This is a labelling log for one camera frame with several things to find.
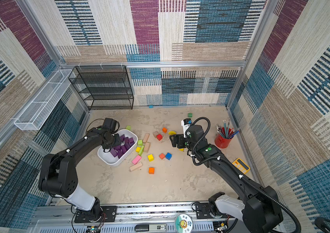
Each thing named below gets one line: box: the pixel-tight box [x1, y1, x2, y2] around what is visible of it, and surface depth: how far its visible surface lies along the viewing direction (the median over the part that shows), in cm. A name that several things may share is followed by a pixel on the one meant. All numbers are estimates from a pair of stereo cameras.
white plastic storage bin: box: [97, 129, 139, 167], surface depth 95 cm
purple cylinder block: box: [110, 147, 119, 158], surface depth 96 cm
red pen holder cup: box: [214, 127, 234, 149], surface depth 93 cm
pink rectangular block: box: [132, 155, 142, 165], surface depth 93 cm
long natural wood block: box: [129, 161, 143, 172], surface depth 91 cm
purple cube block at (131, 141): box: [128, 137, 136, 148], surface depth 101 cm
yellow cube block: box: [147, 153, 154, 162], surface depth 92 cm
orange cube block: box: [148, 167, 155, 175], surface depth 89 cm
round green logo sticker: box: [174, 213, 194, 233], surface depth 65 cm
